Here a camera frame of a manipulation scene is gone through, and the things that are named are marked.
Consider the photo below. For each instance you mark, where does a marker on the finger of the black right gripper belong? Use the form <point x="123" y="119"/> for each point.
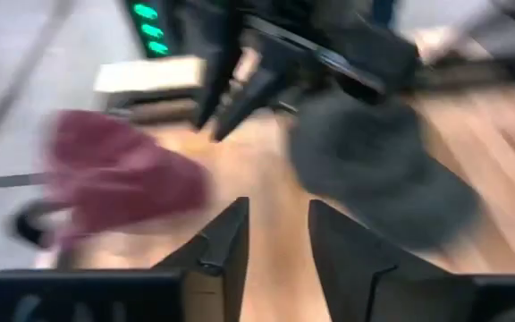
<point x="215" y="67"/>
<point x="244" y="107"/>

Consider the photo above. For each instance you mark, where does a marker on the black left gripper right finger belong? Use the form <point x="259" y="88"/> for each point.
<point x="365" y="277"/>

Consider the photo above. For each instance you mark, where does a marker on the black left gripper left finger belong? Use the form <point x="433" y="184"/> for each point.
<point x="222" y="250"/>

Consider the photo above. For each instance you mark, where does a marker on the dark green baseball cap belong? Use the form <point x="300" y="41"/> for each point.
<point x="374" y="179"/>

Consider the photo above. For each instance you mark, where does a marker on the maroon baseball cap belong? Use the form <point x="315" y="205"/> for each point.
<point x="123" y="179"/>

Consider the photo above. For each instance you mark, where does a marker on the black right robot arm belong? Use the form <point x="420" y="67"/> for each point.
<point x="365" y="49"/>

